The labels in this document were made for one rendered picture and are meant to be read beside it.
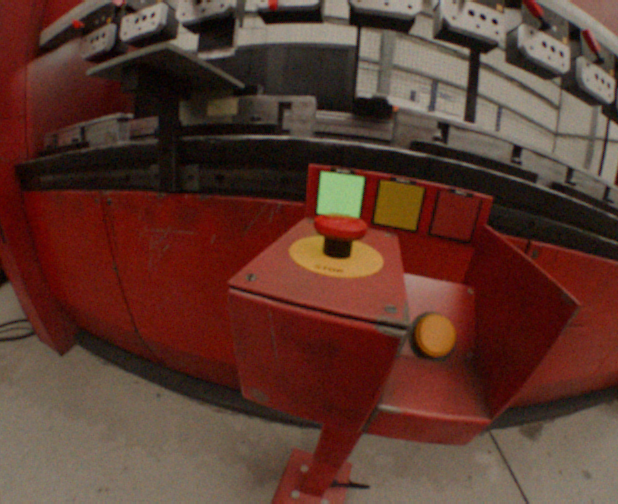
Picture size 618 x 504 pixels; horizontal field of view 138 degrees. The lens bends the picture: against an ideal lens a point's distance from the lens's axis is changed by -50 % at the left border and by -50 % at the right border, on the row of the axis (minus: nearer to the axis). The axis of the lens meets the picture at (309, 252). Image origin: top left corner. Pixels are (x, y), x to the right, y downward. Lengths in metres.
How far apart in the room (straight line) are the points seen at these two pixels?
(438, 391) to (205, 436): 0.84
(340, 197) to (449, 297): 0.15
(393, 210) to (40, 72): 1.33
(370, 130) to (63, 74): 1.29
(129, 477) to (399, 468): 0.87
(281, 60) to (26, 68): 1.06
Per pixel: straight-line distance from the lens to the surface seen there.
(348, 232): 0.16
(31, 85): 1.31
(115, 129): 0.83
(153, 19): 0.79
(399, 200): 0.25
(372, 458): 0.94
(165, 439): 0.99
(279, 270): 0.15
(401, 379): 0.20
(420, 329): 0.22
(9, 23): 1.35
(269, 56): 1.18
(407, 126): 0.54
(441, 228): 0.27
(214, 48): 0.67
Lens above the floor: 0.85
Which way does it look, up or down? 24 degrees down
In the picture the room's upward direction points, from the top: 5 degrees clockwise
